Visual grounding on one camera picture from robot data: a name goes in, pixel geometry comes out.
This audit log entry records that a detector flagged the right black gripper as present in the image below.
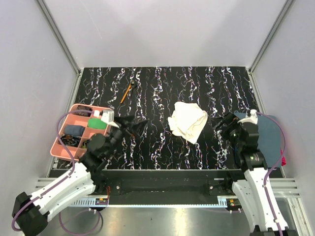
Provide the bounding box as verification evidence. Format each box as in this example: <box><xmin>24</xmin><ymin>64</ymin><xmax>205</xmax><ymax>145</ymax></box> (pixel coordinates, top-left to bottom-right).
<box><xmin>209</xmin><ymin>111</ymin><xmax>243</xmax><ymax>149</ymax></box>

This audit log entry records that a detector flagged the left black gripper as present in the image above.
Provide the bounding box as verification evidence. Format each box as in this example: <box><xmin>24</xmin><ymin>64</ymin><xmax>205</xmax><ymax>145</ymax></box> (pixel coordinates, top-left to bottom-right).
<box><xmin>104</xmin><ymin>115</ymin><xmax>148</xmax><ymax>157</ymax></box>

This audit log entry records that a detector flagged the white cloth napkin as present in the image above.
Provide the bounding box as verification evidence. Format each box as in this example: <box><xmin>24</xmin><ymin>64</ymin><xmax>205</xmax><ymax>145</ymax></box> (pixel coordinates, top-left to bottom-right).
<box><xmin>168</xmin><ymin>102</ymin><xmax>208</xmax><ymax>144</ymax></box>

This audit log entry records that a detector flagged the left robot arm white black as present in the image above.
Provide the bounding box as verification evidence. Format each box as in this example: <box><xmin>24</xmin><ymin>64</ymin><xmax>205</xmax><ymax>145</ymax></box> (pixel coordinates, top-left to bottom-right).
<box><xmin>11</xmin><ymin>116</ymin><xmax>148</xmax><ymax>236</ymax></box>

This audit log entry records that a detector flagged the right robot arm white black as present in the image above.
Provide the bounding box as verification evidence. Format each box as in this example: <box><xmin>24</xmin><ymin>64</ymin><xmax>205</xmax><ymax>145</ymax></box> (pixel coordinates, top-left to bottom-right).
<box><xmin>214</xmin><ymin>110</ymin><xmax>297</xmax><ymax>236</ymax></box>

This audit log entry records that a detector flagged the green cloth in tray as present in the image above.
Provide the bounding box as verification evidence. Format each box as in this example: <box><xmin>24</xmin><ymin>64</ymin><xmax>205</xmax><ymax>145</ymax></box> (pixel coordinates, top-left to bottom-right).
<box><xmin>87</xmin><ymin>118</ymin><xmax>107</xmax><ymax>130</ymax></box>

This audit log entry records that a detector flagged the blue folded cloth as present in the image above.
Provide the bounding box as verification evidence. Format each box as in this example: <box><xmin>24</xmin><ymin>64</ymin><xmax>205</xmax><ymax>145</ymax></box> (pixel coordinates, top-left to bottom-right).
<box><xmin>232</xmin><ymin>110</ymin><xmax>286</xmax><ymax>169</ymax></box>

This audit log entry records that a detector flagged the pink compartment tray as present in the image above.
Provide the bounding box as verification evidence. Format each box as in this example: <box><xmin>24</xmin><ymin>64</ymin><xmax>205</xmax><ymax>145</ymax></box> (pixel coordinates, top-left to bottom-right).
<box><xmin>50</xmin><ymin>104</ymin><xmax>113</xmax><ymax>161</ymax></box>

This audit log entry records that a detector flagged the dark patterned cloth in tray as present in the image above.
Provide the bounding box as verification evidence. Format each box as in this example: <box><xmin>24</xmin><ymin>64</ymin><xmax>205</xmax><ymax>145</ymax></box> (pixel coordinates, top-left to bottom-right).
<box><xmin>74</xmin><ymin>105</ymin><xmax>93</xmax><ymax>117</ymax></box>

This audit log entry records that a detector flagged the grey blue cloth in tray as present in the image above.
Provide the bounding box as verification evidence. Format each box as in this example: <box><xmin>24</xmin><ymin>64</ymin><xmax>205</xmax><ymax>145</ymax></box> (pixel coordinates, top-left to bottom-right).
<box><xmin>64</xmin><ymin>124</ymin><xmax>85</xmax><ymax>137</ymax></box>

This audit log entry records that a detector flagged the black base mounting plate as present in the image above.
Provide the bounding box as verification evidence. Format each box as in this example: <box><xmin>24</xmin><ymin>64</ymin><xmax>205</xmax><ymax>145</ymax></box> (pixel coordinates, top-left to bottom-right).
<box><xmin>100</xmin><ymin>170</ymin><xmax>245</xmax><ymax>207</ymax></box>

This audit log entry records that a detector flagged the magenta cloth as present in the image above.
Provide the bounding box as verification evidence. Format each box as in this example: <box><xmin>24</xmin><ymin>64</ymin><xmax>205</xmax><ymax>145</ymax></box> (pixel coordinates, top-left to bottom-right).
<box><xmin>281</xmin><ymin>149</ymin><xmax>286</xmax><ymax>166</ymax></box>

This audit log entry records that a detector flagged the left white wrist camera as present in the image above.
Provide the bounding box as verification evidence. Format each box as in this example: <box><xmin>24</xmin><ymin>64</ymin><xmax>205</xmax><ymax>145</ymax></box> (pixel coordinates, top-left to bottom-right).
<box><xmin>93</xmin><ymin>109</ymin><xmax>114</xmax><ymax>125</ymax></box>

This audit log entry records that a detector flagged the orange handled utensil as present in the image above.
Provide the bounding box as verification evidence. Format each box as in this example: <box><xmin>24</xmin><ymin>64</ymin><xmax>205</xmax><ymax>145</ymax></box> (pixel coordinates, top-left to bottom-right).
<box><xmin>120</xmin><ymin>84</ymin><xmax>131</xmax><ymax>104</ymax></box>

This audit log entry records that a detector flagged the black handled utensil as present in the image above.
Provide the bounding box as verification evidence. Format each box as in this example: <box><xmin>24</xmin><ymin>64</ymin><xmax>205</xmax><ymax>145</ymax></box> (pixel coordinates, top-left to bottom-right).
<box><xmin>126</xmin><ymin>80</ymin><xmax>137</xmax><ymax>96</ymax></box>

